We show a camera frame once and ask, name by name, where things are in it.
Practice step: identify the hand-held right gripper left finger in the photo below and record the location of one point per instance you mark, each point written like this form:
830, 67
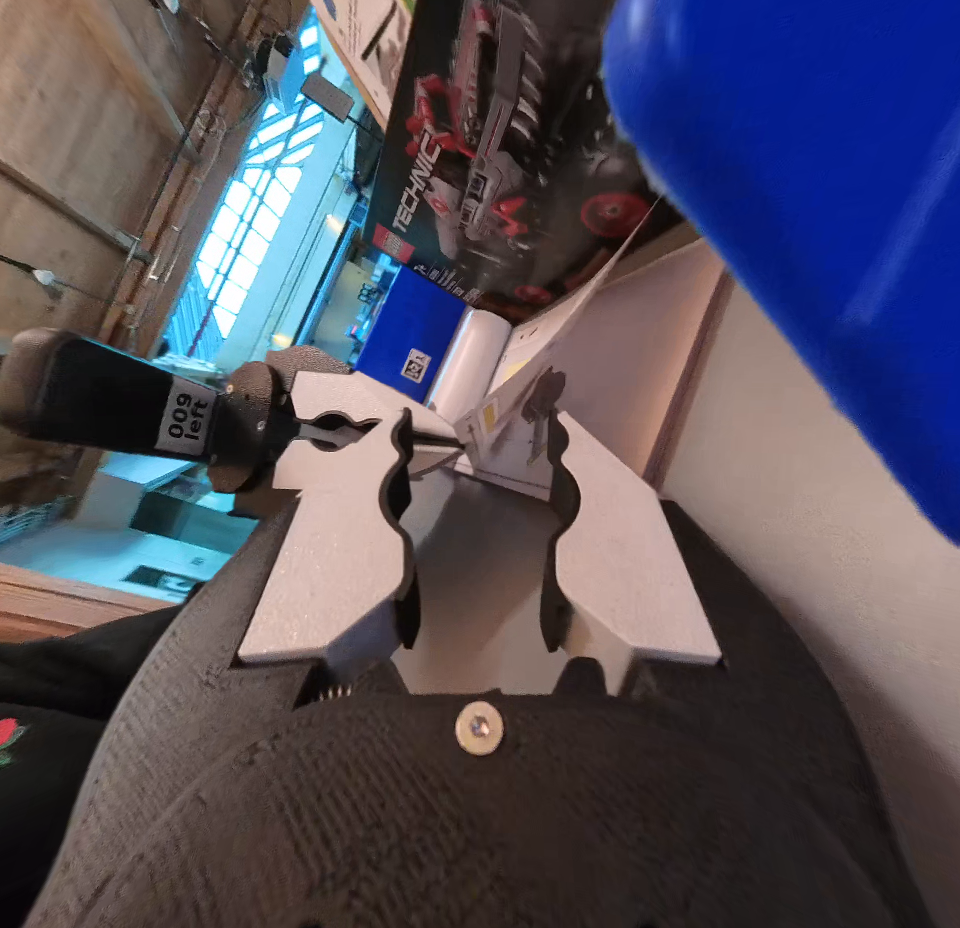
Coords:
322, 568

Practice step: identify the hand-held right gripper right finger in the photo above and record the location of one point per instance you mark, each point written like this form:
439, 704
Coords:
637, 568

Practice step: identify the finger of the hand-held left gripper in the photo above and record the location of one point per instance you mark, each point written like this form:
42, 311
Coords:
315, 463
360, 399

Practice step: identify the building instruction booklet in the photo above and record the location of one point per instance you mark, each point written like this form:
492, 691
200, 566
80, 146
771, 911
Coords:
600, 380

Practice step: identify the blue plastic bin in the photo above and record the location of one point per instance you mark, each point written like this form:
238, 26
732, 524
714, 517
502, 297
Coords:
787, 155
405, 328

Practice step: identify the white roll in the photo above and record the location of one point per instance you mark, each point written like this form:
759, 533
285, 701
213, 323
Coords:
472, 358

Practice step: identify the large bright window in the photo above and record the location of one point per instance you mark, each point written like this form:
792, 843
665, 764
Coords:
247, 215

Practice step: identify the dark hanging lamp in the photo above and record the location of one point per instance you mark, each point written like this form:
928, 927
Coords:
328, 96

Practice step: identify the black toy set box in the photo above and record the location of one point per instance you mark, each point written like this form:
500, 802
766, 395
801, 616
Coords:
487, 117

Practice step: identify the person's black clothing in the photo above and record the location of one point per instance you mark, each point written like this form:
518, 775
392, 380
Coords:
45, 830

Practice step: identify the white cardboard box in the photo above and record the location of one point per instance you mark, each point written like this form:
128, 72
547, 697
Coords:
360, 12

